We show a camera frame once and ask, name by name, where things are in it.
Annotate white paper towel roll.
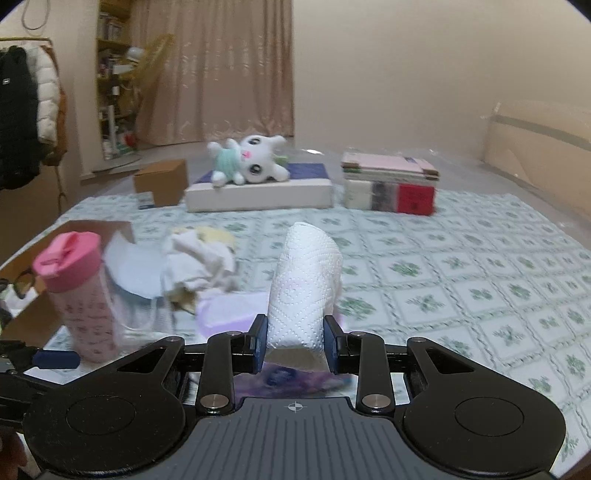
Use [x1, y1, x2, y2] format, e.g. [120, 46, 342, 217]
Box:
[264, 222, 345, 372]

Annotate white spine book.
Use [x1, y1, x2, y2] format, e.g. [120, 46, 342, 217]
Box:
[344, 178, 373, 210]

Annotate small closed cardboard box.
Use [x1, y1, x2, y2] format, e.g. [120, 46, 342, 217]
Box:
[134, 159, 188, 209]

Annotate floral printed bed sheet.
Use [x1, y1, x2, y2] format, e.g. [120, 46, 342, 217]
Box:
[0, 191, 591, 462]

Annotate beige curtain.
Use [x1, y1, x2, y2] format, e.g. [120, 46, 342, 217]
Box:
[129, 0, 295, 145]

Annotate white curved paper sheet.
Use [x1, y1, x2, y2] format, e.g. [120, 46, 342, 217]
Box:
[104, 231, 168, 299]

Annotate grey spine book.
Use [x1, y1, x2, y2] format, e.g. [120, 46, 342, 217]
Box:
[370, 180, 400, 212]

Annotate pink lidded bottle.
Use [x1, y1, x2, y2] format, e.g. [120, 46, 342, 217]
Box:
[32, 232, 122, 363]

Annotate white bunny plush toy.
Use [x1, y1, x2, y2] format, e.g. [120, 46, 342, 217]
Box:
[207, 135, 291, 188]

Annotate black jacket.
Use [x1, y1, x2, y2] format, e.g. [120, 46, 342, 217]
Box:
[0, 45, 43, 191]

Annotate black eyeglasses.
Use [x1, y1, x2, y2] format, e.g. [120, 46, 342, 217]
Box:
[6, 271, 41, 300]

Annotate pale yellow towel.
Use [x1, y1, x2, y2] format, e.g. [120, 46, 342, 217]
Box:
[170, 225, 237, 315]

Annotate open cardboard box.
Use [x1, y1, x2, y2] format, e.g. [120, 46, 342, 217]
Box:
[0, 220, 137, 348]

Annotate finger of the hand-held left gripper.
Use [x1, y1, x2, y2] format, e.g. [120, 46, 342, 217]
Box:
[0, 340, 80, 376]

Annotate purple tissue box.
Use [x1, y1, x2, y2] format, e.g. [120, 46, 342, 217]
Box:
[198, 291, 346, 398]

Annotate crumpled white cloth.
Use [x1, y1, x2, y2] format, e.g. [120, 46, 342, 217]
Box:
[161, 228, 237, 294]

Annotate white puffer jacket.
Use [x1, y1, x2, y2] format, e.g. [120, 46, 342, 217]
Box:
[25, 45, 61, 145]

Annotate brown coat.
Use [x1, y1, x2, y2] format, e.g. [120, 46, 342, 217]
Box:
[44, 46, 68, 168]

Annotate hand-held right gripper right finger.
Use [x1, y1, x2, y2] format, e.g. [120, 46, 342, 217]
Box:
[323, 315, 486, 415]

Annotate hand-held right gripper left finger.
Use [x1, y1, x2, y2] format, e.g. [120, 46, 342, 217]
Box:
[107, 315, 269, 415]

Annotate wooden bookshelf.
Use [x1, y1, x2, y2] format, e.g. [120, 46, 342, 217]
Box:
[96, 0, 139, 160]

